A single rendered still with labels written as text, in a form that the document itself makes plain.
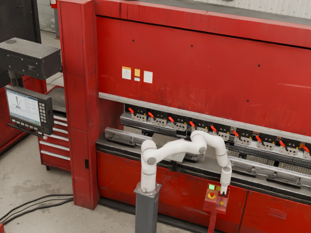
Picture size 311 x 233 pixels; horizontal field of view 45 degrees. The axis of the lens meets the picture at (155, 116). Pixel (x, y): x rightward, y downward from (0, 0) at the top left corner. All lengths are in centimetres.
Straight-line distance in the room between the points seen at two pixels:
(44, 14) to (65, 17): 632
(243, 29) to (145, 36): 83
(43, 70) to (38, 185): 201
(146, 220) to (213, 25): 169
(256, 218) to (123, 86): 180
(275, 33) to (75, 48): 165
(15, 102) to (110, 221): 167
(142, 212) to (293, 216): 142
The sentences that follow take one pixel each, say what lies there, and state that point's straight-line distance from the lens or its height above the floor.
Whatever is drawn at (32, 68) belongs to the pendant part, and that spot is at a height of 184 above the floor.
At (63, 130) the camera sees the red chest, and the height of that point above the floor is 73.
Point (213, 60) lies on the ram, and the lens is 318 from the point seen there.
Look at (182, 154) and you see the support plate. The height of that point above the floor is 100.
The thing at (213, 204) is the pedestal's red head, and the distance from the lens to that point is 346.
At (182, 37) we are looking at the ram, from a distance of 317.
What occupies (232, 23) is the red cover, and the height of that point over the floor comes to 226.
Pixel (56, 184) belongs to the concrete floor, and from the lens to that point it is 477.
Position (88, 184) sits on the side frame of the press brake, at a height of 37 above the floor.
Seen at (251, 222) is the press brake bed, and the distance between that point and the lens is 392.
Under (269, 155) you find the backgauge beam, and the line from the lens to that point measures 387.
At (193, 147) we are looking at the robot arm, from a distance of 286.
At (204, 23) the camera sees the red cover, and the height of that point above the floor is 222.
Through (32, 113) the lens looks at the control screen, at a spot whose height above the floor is 141.
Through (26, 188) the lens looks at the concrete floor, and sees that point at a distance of 479.
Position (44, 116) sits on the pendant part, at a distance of 330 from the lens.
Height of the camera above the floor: 312
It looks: 31 degrees down
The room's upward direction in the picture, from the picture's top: 3 degrees clockwise
